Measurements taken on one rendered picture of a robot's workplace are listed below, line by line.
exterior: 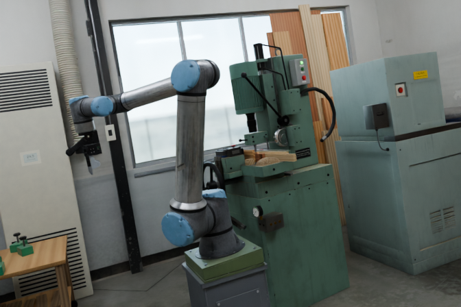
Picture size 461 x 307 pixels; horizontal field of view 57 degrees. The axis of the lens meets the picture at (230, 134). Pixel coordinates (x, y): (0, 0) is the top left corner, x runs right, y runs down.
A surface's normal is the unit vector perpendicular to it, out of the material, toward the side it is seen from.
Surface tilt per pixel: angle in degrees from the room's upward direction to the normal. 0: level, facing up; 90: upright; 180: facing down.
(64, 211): 90
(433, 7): 90
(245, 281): 90
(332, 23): 86
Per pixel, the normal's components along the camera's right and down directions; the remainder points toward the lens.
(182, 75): -0.52, 0.04
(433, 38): -0.92, 0.16
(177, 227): -0.54, 0.25
